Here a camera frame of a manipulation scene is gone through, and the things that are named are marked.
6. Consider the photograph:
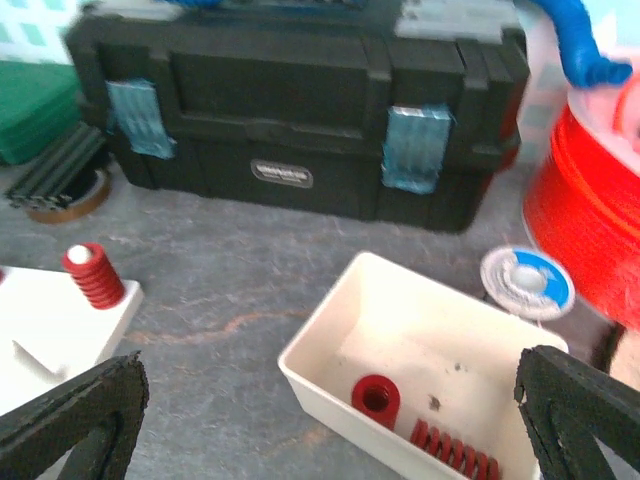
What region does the blue corrugated hose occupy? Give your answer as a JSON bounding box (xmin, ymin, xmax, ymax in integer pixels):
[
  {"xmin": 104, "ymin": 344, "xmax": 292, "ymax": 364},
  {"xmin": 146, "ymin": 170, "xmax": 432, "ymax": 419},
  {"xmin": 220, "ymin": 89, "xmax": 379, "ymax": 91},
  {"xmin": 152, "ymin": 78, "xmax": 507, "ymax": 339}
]
[{"xmin": 149, "ymin": 0, "xmax": 634, "ymax": 90}]

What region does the white parts tray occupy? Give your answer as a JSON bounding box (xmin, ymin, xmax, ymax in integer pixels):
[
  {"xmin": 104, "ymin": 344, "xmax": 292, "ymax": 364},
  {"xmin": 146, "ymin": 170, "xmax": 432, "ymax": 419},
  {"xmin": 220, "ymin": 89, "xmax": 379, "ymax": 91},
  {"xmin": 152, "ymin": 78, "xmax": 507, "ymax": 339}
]
[{"xmin": 278, "ymin": 252, "xmax": 566, "ymax": 479}]

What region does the brown tape roll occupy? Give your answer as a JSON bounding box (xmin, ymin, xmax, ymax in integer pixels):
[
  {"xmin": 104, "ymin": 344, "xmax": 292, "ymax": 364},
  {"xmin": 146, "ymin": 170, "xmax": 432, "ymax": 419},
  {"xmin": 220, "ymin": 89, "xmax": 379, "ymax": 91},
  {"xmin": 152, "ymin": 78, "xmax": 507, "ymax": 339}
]
[{"xmin": 26, "ymin": 169, "xmax": 111, "ymax": 225}]

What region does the white peg base plate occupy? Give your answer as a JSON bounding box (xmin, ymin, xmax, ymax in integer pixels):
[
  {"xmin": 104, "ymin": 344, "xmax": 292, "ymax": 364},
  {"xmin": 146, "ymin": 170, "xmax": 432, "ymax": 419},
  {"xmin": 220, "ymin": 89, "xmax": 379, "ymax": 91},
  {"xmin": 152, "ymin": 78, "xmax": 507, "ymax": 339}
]
[{"xmin": 1, "ymin": 266, "xmax": 144, "ymax": 414}]

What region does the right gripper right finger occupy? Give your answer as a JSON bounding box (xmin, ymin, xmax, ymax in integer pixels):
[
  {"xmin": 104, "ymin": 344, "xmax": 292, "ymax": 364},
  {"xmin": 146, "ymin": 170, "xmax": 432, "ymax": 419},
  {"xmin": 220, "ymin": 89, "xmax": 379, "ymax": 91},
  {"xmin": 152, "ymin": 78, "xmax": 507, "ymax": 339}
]
[{"xmin": 514, "ymin": 345, "xmax": 639, "ymax": 479}]

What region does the thin red spring in tray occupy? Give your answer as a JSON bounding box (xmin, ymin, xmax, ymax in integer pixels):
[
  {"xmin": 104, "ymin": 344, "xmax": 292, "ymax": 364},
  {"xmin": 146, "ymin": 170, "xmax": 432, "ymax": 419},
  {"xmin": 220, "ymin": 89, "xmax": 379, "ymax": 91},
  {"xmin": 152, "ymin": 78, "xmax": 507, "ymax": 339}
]
[{"xmin": 410, "ymin": 419, "xmax": 501, "ymax": 480}]

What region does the large red spring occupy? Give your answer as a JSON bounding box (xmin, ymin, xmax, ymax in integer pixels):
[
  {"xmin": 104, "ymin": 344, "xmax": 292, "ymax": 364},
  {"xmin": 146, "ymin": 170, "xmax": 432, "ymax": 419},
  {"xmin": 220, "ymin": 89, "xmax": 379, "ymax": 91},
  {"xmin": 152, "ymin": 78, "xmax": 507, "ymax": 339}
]
[{"xmin": 62, "ymin": 243, "xmax": 125, "ymax": 310}]

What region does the black aluminium extrusion piece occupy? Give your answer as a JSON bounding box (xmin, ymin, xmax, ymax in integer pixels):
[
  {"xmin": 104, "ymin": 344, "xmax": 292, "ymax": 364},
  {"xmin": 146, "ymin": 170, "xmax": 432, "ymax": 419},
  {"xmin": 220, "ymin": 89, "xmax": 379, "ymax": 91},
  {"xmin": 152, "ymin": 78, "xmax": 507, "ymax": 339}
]
[{"xmin": 4, "ymin": 122, "xmax": 109, "ymax": 212}]

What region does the red filament spool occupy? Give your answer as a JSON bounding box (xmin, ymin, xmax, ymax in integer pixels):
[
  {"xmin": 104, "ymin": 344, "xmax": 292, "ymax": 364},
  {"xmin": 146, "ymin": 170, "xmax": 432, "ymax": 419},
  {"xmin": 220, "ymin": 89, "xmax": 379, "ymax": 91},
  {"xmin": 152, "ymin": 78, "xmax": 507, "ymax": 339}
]
[{"xmin": 524, "ymin": 77, "xmax": 639, "ymax": 329}]

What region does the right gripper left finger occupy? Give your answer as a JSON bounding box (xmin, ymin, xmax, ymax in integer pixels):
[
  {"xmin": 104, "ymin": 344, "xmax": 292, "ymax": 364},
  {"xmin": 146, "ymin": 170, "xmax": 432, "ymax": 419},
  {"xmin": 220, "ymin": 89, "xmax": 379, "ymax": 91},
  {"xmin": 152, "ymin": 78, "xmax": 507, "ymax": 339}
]
[{"xmin": 1, "ymin": 351, "xmax": 149, "ymax": 479}]

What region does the green plastic case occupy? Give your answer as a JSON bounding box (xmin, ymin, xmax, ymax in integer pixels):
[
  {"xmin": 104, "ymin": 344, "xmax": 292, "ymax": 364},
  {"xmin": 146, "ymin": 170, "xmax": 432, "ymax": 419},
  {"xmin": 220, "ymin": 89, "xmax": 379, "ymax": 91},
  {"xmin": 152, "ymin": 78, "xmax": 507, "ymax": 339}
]
[{"xmin": 1, "ymin": 61, "xmax": 80, "ymax": 165}]

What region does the black toolbox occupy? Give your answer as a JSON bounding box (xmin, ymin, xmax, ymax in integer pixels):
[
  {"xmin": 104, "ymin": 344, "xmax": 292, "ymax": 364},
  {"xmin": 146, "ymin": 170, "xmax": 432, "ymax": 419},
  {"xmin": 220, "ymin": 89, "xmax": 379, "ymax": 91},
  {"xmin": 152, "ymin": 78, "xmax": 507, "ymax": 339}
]
[{"xmin": 65, "ymin": 1, "xmax": 529, "ymax": 233}]

